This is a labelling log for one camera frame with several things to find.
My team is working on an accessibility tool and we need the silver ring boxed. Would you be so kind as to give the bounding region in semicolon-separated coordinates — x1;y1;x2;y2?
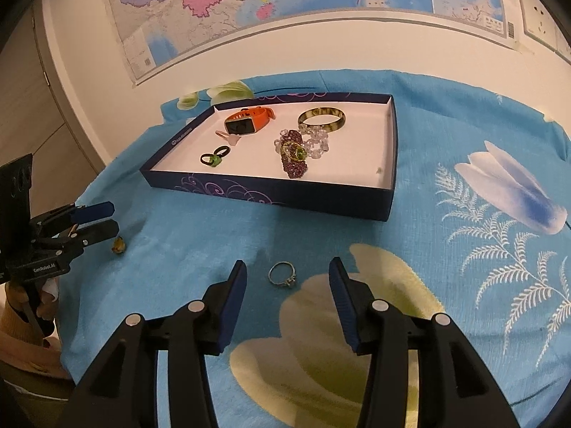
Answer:
267;260;298;289

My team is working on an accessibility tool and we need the blue floral bedsheet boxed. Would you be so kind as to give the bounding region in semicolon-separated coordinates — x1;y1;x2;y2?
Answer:
58;71;570;427

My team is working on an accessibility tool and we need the orange smart watch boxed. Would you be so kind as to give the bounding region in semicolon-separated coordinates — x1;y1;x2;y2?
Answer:
224;106;275;135

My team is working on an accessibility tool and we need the brown wooden door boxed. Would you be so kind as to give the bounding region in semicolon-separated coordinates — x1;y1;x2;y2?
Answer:
1;0;105;215

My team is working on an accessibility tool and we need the pink hair clip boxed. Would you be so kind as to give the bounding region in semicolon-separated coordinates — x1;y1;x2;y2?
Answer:
215;131;241;147

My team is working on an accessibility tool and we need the colourful wall map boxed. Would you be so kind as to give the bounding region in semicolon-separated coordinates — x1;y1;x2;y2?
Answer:
100;0;526;87

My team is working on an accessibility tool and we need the yellow green gem ring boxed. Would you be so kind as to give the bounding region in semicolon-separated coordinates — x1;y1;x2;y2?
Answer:
282;140;309;164

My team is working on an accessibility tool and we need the person's left hand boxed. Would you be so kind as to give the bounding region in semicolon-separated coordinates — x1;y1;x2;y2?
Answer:
1;282;59;345

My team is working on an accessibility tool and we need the dark purple bead bracelet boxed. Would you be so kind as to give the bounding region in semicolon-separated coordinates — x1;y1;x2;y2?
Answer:
278;128;311;180

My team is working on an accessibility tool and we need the orange sleeved left forearm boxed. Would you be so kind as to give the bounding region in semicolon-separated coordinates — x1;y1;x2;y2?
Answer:
1;307;72;380

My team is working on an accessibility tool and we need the gold tortoise bangle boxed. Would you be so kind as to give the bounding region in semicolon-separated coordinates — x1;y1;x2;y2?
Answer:
297;106;347;132

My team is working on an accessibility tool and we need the yellow ring ornament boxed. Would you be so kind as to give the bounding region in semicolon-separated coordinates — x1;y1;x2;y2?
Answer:
111;236;127;255

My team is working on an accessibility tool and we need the dark blue tray box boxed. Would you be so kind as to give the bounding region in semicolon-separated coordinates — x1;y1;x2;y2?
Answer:
140;93;398;221

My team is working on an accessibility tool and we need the white wall socket panel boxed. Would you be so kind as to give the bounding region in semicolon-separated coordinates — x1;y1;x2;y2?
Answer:
519;0;571;63

